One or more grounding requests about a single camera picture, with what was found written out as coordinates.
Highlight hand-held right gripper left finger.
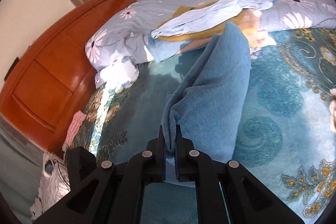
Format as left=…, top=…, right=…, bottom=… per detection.
left=33, top=125, right=167, bottom=224

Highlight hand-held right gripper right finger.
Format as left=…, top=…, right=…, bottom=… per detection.
left=175, top=124, right=305, bottom=224

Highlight blue knit sweater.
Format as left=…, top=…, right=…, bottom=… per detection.
left=162, top=21, right=252, bottom=184

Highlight pink checked cloth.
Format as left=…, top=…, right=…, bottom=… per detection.
left=64, top=111, right=88, bottom=147

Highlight white lace cloth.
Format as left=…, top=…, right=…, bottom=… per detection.
left=30, top=152, right=72, bottom=222

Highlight wooden headboard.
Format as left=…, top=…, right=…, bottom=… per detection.
left=0, top=0, right=137, bottom=159

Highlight blue pants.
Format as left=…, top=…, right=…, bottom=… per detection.
left=146, top=36, right=208, bottom=63

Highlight yellow knitted sweater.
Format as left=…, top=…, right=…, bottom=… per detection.
left=157, top=5, right=246, bottom=42

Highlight light blue shirt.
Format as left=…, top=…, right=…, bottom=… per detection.
left=151, top=0, right=279, bottom=39

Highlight light blue floral quilt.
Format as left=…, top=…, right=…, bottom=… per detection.
left=85, top=0, right=336, bottom=71

